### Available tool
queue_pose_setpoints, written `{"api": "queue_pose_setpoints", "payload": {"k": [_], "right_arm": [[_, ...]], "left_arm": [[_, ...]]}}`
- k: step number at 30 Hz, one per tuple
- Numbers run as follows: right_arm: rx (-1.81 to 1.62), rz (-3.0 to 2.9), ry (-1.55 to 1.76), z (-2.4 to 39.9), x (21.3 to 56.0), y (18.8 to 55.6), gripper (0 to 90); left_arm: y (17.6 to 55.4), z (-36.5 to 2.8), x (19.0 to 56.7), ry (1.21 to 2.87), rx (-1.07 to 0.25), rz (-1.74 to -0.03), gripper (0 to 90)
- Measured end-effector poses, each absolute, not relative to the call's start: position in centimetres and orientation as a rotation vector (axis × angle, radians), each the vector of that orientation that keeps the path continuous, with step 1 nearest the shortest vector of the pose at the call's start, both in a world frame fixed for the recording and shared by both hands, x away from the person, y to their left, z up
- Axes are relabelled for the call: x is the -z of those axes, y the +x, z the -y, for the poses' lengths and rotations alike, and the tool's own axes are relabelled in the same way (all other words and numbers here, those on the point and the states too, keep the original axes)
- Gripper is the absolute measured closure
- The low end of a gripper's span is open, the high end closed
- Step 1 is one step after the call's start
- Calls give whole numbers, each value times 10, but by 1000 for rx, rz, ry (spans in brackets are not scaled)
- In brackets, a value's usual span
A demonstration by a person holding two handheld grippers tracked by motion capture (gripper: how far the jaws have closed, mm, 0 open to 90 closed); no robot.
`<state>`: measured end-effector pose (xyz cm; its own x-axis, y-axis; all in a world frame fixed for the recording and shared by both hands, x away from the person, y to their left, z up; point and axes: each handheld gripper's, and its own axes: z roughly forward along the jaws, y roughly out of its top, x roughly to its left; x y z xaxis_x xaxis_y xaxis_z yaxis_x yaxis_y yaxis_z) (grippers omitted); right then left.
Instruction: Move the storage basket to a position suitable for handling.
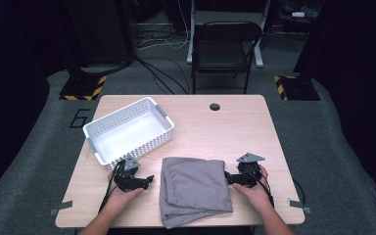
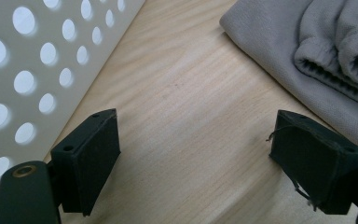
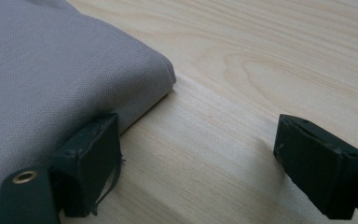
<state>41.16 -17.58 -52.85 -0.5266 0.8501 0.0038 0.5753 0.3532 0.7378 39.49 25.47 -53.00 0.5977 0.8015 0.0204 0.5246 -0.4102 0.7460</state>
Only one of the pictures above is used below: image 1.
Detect white metal desk frame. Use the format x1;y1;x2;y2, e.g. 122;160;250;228
186;0;272;69

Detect black cable at table edge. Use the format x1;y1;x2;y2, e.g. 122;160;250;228
292;177;306;207

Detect black floor cables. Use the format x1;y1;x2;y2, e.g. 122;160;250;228
133;28;190;96

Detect person's left hand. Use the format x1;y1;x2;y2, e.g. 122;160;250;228
106;172;145;210

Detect white floor cable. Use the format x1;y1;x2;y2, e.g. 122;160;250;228
136;0;191;51

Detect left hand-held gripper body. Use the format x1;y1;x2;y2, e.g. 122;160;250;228
112;156;145;193

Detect gray tape strip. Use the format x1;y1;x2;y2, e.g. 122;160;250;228
287;198;311;215
48;200;73;217

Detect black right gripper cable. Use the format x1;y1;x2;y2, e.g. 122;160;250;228
241;165;276;209

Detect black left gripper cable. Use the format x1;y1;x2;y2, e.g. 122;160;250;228
98;160;125;213

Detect white perforated plastic basket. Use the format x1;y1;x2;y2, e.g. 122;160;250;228
82;96;175;170

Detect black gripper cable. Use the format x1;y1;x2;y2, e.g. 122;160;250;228
241;165;276;209
98;160;125;213

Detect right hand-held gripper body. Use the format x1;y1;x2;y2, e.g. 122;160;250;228
233;152;266;189

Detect black stand base striped tape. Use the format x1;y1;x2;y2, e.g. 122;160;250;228
58;73;108;102
273;74;321;102

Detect person's right hand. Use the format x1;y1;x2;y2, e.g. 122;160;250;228
232;164;275;213

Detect gray pants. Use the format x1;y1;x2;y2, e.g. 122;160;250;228
159;156;234;230

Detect black folding chair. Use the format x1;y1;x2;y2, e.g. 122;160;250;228
190;21;263;96

